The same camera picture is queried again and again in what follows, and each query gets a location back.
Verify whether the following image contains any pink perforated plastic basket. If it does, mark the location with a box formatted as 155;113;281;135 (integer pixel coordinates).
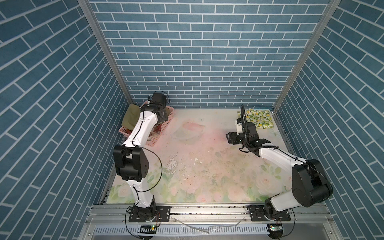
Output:
119;106;175;147

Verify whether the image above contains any olive green skirt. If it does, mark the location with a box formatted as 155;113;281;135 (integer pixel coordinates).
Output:
122;104;141;131

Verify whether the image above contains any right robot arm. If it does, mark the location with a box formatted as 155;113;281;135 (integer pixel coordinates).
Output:
226;118;334;221

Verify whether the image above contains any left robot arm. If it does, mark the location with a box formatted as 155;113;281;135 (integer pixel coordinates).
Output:
113;91;169;223

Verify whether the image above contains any red patterned skirt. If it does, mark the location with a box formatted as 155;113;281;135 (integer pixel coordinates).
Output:
125;121;163;145

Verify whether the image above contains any lemon print skirt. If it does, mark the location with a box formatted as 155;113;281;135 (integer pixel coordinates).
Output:
236;108;274;132

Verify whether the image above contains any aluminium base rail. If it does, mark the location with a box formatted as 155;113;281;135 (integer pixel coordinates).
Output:
79;203;342;240

